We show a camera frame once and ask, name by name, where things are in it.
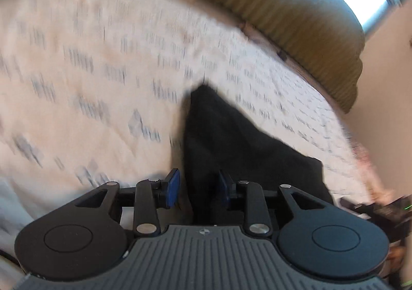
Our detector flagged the white printed bed sheet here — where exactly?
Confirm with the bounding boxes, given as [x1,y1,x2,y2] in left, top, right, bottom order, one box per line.
[0,0,371,265]

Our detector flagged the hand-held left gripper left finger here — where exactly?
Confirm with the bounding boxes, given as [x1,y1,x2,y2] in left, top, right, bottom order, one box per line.
[75,168,181,239]

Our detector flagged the olive striped headboard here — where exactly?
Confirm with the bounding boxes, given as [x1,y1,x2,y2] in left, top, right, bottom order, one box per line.
[198,0,366,114]

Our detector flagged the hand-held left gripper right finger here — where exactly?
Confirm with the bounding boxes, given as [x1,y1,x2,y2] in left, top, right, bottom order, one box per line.
[218,169,327,239]

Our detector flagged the black pants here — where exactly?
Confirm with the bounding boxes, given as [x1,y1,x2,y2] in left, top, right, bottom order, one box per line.
[183,83,336,227]

